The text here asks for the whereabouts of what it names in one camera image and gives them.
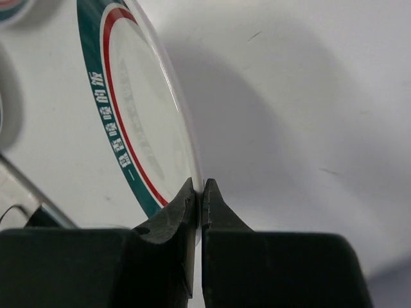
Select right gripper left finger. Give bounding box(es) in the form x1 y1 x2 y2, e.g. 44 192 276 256
1 180 197 307

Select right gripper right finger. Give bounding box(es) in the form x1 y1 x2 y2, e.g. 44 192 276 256
202 179 372 307

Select teal red ring plate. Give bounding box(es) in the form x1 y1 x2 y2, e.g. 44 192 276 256
76 0 206 251
0 0 35 27

